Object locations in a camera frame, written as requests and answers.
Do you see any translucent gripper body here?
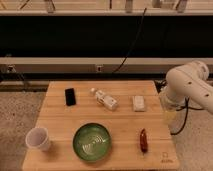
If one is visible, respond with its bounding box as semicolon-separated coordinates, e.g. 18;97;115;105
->
159;91;182;125

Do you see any clear plastic bottle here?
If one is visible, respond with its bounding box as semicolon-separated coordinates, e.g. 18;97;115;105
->
90;88;118;111

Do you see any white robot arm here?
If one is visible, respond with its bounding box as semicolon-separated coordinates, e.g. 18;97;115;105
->
159;61;213;124

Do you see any brown sausage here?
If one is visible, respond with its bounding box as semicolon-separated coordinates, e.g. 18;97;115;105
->
140;129;148;153

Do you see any green glass bowl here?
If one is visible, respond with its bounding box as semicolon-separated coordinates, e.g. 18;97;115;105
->
72;123;112;162

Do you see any black smartphone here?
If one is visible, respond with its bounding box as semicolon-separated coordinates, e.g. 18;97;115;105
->
65;88;76;106

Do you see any white paper cup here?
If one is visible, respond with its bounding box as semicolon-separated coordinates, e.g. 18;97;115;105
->
25;127;51;151

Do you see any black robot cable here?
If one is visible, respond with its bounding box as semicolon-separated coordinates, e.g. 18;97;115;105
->
154;79;205;136

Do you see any black hanging cable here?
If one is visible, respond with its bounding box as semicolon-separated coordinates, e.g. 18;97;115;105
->
112;7;148;74

